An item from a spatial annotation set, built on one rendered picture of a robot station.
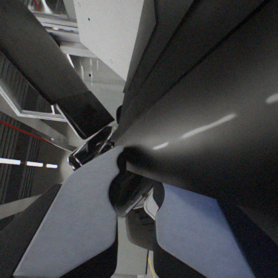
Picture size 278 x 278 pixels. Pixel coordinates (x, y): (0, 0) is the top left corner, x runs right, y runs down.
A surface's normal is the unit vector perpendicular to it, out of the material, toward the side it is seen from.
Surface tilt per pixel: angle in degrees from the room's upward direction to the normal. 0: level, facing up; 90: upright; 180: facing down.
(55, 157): 90
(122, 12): 50
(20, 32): 137
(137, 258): 90
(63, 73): 130
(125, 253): 90
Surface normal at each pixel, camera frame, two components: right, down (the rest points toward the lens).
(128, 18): -0.70, 0.61
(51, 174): 0.08, -0.16
